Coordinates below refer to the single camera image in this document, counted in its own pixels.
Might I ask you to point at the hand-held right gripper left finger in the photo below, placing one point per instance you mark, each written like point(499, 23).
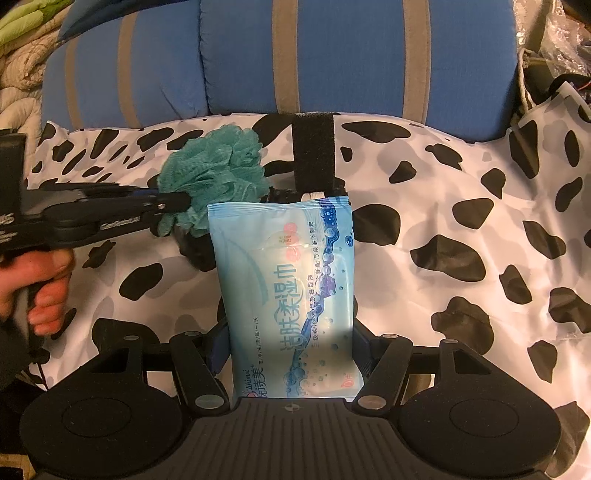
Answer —
point(220, 350)

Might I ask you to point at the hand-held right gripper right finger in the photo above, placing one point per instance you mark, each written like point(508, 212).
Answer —
point(361, 355)

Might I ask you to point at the blue wet wipes pack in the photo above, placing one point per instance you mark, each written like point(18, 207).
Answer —
point(277, 286)

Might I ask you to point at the clear plastic bag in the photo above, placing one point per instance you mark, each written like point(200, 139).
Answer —
point(568, 37)

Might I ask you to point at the cow print blanket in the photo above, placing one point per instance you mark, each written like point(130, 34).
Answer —
point(461, 240)

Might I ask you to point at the beige quilted blanket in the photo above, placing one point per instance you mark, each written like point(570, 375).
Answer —
point(23, 78)

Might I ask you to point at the green cloth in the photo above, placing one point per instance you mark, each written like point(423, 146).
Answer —
point(27, 21)

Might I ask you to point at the blue striped cushion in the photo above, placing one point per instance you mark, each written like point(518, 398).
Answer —
point(124, 64)
point(360, 60)

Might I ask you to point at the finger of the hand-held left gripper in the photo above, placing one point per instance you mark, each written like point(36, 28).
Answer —
point(101, 224)
point(115, 196)

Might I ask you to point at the teal mesh bath loofah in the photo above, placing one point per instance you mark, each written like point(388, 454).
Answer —
point(217, 157)

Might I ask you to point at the person's left hand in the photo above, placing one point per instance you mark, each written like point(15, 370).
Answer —
point(46, 272)

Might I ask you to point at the black foam pad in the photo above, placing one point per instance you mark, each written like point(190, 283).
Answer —
point(313, 152)

